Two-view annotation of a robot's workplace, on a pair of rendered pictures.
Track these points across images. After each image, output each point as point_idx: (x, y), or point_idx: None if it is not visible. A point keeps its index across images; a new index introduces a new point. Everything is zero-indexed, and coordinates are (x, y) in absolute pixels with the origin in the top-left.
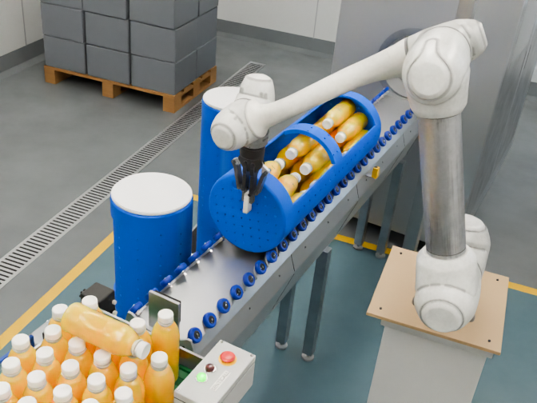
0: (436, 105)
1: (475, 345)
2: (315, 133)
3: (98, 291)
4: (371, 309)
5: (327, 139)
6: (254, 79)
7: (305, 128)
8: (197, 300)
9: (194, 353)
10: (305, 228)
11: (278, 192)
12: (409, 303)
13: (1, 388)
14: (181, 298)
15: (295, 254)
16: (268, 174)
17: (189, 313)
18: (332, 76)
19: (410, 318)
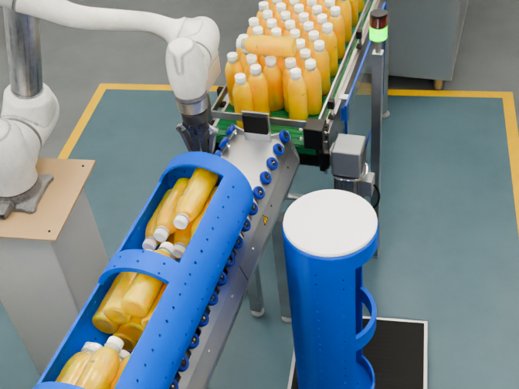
0: None
1: None
2: (132, 252)
3: (313, 124)
4: (91, 163)
5: (117, 259)
6: (184, 36)
7: (146, 256)
8: (242, 170)
9: (224, 112)
10: None
11: (171, 161)
12: (56, 177)
13: (308, 23)
14: (256, 167)
15: None
16: (184, 161)
17: (244, 157)
18: (103, 8)
19: (59, 164)
